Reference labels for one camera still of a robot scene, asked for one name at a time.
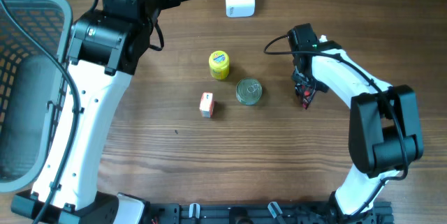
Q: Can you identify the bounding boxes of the black red snack packet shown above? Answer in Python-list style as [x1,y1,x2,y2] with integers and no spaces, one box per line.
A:
[301,90,316,110]

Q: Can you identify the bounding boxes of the silver tin can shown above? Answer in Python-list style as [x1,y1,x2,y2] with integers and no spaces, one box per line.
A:
[236,78,263,105]

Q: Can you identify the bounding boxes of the yellow cylindrical bottle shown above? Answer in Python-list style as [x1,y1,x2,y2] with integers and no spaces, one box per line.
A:
[209,50,230,80]

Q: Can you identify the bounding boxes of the red white small carton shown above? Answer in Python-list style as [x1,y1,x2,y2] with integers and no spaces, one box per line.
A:
[199,92,214,118]

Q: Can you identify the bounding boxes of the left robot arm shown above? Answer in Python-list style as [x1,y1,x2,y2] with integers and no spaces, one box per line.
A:
[11,0,188,223]

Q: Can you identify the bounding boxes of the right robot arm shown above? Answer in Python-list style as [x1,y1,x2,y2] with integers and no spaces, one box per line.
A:
[286,24,424,223]

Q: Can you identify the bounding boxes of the grey plastic mesh basket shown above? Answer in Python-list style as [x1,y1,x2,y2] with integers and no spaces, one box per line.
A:
[1,0,73,193]

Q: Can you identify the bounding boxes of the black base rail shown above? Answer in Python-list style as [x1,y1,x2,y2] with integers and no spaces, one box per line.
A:
[140,202,395,224]

